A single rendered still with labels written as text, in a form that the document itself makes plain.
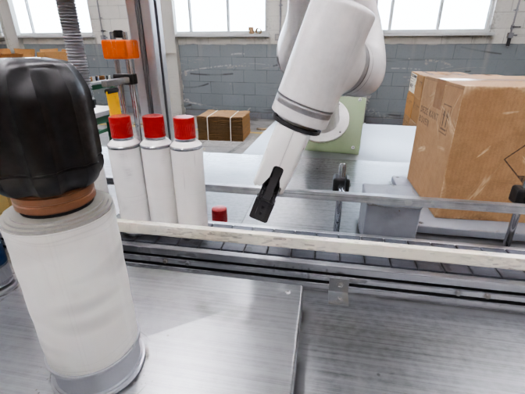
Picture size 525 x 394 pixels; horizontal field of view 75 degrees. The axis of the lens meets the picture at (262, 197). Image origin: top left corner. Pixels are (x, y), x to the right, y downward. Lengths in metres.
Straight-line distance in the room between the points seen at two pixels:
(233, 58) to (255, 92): 0.66
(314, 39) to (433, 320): 0.41
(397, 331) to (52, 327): 0.41
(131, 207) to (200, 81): 5.90
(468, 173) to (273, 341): 0.54
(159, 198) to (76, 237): 0.32
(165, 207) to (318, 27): 0.36
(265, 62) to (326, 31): 5.63
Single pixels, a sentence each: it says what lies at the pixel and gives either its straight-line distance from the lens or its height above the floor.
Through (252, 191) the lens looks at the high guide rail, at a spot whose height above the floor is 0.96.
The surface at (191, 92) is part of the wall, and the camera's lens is 6.56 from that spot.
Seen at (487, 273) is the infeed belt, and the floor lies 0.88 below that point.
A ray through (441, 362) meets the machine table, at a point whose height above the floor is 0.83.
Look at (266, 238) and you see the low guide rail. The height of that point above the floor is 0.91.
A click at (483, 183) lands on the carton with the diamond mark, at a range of 0.82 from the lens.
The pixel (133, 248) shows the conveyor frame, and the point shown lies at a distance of 0.63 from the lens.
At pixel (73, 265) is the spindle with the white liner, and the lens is 0.31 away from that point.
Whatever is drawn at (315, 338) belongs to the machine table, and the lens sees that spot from 0.50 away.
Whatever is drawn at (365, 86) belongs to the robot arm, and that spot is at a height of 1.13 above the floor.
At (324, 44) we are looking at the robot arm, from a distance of 0.46.
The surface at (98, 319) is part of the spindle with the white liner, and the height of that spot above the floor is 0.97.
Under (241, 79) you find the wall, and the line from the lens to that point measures 6.20.
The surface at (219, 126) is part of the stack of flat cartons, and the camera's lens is 4.72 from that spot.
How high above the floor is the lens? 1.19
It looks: 24 degrees down
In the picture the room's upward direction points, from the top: straight up
